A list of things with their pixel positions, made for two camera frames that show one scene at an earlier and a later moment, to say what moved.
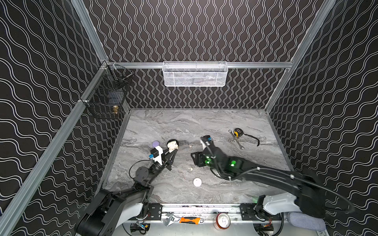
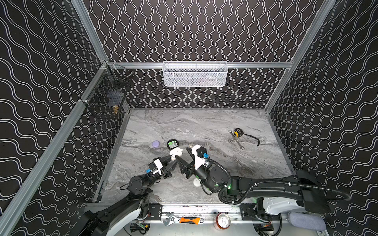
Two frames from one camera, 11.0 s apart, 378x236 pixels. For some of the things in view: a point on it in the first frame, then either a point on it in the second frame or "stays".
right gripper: [198, 157] → [186, 168]
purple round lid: [155, 143] stays
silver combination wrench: [236, 139] stays
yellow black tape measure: [238, 132] stays
